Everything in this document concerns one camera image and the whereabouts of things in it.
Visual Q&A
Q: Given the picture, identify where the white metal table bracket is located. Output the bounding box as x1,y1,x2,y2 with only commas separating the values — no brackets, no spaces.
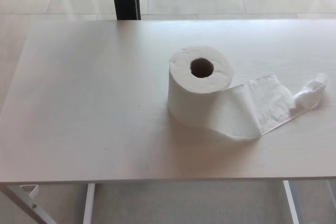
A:
20,185,40,199

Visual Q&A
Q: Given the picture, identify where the white toilet paper roll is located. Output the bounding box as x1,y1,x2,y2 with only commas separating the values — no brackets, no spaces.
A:
166,46,330,141

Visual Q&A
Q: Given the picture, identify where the grey diagonal table leg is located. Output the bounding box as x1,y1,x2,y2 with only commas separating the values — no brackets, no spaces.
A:
0,183,57,224

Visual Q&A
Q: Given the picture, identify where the white metal table leg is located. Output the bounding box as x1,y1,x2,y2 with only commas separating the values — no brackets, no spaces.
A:
282,180,300,224
83,183,96,224

